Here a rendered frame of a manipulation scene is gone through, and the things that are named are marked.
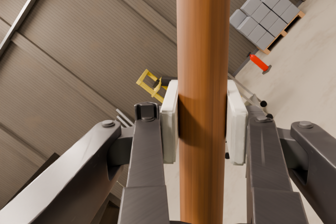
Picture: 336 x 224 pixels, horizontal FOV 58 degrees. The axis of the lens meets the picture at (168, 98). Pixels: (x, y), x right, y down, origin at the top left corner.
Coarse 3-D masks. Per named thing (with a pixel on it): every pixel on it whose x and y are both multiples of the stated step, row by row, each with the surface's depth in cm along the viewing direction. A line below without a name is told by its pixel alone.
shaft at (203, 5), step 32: (192, 0) 16; (224, 0) 16; (192, 32) 16; (224, 32) 17; (192, 64) 17; (224, 64) 17; (192, 96) 17; (224, 96) 18; (192, 128) 18; (224, 128) 19; (192, 160) 19; (224, 160) 20; (192, 192) 19
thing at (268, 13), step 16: (256, 0) 651; (272, 0) 648; (288, 0) 647; (240, 16) 700; (256, 16) 660; (272, 16) 658; (288, 16) 656; (240, 32) 724; (256, 32) 670; (272, 32) 667
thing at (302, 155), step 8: (248, 112) 17; (256, 112) 17; (280, 128) 15; (280, 136) 14; (288, 136) 14; (288, 144) 14; (296, 144) 13; (288, 152) 14; (296, 152) 13; (304, 152) 13; (288, 160) 14; (296, 160) 14; (304, 160) 13; (296, 168) 14; (304, 168) 14
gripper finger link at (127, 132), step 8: (128, 128) 15; (160, 128) 15; (120, 136) 14; (128, 136) 14; (112, 144) 14; (120, 144) 14; (128, 144) 14; (112, 152) 14; (120, 152) 14; (128, 152) 14; (112, 160) 14; (120, 160) 14; (128, 160) 15
